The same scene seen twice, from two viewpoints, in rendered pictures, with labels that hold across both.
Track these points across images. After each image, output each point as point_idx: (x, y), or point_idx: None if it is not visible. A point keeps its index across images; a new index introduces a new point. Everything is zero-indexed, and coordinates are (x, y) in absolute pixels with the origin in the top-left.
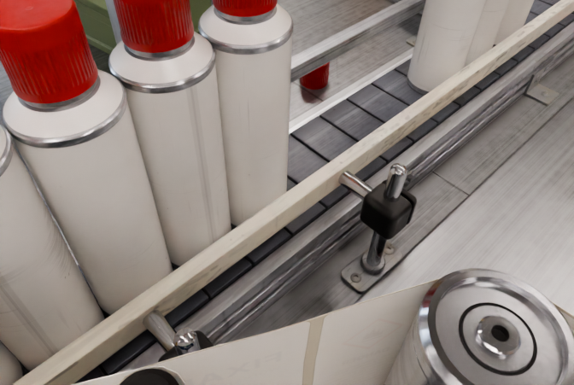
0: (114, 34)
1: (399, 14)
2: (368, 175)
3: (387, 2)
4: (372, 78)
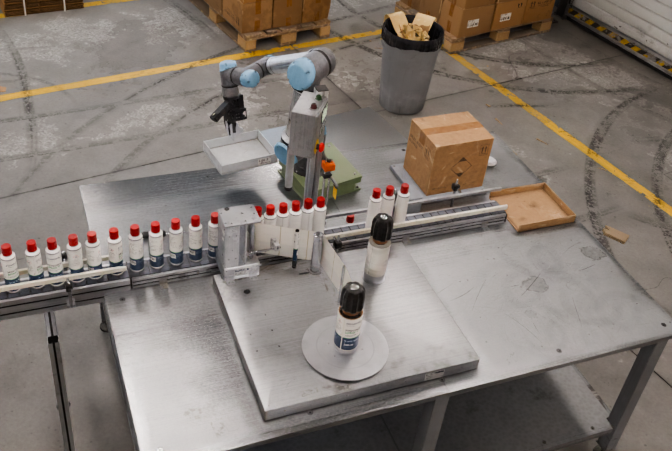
0: (303, 193)
1: (361, 211)
2: (341, 240)
3: None
4: (358, 223)
